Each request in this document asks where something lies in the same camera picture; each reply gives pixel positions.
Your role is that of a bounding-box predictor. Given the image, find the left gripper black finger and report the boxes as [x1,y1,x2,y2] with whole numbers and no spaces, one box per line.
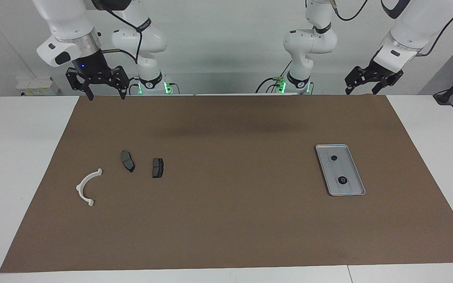
[372,72,404,95]
[344,66,372,95]

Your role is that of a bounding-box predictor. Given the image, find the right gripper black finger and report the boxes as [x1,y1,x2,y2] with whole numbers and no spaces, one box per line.
[109,66,129,99]
[66,68,94,101]

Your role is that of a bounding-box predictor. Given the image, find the silver metal tray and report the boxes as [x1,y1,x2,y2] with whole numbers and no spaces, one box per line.
[315,144,366,196]

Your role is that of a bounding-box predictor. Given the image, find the white power strip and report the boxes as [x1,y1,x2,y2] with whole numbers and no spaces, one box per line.
[16,77,60,96]

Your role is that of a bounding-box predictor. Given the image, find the curved dark grey brake pad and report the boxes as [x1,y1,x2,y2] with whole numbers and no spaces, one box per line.
[121,151,135,173]

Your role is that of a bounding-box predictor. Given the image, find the brown table mat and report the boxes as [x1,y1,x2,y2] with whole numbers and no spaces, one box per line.
[0,94,453,273]

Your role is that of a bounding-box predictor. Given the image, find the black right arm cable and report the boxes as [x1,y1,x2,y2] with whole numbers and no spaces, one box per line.
[93,0,152,65]

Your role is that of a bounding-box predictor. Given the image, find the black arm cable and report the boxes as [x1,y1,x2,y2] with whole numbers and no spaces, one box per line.
[329,0,453,57]
[93,0,152,65]

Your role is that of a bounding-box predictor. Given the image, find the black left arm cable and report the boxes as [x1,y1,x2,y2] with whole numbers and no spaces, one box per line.
[329,0,453,57]

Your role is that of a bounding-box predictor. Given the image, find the black left base cables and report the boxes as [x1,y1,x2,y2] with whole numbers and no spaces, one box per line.
[255,59,293,94]

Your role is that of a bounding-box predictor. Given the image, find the white curved plastic bracket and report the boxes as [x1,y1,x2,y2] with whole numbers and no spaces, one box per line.
[76,168,103,207]

